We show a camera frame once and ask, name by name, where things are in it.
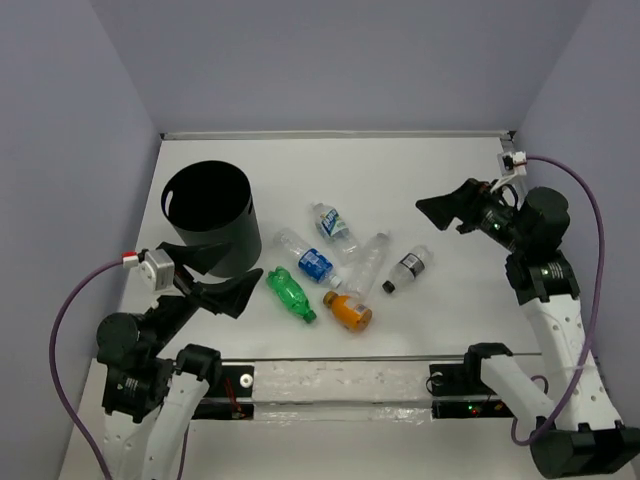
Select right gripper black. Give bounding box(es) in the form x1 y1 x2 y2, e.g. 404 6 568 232
415 177 529 252

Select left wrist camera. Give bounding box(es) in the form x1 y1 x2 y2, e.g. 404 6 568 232
138 249 175 293

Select clear bottle dark blue label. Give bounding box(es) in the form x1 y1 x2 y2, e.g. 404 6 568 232
274 228 342 289

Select black cylindrical bin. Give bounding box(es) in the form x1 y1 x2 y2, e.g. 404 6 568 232
161 160 262 278

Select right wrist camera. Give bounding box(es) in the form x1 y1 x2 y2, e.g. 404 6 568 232
492 151 527 191

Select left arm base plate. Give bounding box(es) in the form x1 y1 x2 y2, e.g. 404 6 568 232
192 361 255 421

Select green plastic bottle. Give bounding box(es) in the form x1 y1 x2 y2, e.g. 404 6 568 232
266 266 317 324

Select clear bottle blue white label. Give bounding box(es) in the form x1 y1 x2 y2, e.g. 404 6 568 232
311 202 360 266

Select orange juice bottle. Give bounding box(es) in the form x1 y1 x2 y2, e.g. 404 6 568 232
323 291 373 332

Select white foam strip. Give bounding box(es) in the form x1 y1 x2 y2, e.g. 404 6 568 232
252 358 432 424

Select clear bottle black cap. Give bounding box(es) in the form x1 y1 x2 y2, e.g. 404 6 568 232
382 245 434 294

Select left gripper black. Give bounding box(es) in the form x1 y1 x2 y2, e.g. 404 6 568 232
147 237 265 351

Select aluminium table rail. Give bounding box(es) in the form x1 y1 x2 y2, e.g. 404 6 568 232
160 130 512 141

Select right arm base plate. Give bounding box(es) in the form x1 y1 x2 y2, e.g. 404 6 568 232
425 363 513 420

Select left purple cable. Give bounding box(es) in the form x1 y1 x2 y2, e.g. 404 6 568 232
48 252 144 480

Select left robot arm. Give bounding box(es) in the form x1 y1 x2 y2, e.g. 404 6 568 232
96 242 263 479

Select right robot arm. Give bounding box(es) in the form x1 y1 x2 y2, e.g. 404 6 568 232
416 179 639 479

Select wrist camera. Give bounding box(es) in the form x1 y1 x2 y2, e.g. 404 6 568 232
492 151 527 191
138 249 175 293

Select clear unlabelled plastic bottle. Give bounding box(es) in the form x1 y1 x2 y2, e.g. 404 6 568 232
345 231 391 301

